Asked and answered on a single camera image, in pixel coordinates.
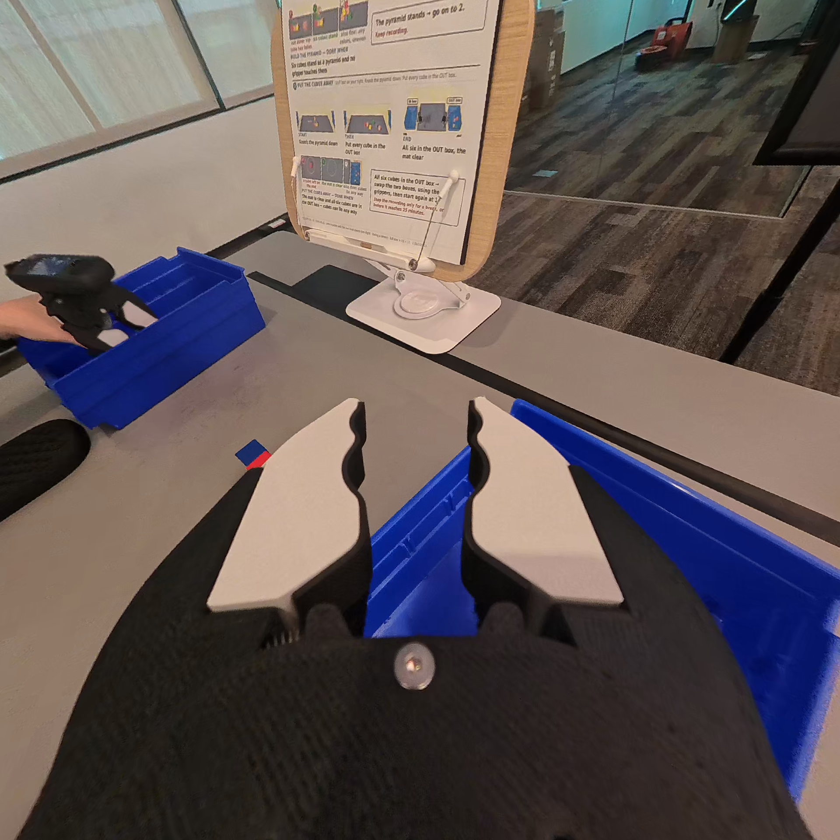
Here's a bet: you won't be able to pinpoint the glass window white frame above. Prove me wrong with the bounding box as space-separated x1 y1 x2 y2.
0 0 277 179

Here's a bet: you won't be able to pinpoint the printed instruction sheet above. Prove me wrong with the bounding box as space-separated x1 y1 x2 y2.
282 0 504 267

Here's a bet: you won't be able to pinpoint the red floor fan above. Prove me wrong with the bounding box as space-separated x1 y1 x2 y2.
634 17 696 72

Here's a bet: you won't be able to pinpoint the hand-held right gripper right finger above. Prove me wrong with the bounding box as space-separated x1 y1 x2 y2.
461 395 626 618

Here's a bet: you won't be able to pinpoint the black framed floor sign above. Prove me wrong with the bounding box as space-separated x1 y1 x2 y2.
718 0 840 363

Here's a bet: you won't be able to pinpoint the blue plastic storage bin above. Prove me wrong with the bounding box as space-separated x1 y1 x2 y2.
363 399 840 805
16 246 266 431

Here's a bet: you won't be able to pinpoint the stacked cardboard boxes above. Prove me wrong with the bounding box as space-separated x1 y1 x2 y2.
524 9 567 114

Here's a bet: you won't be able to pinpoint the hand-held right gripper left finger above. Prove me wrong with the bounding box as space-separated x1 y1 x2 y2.
206 397 374 627

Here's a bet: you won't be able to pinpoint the person's left hand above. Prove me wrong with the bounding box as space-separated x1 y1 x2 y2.
0 294 80 345

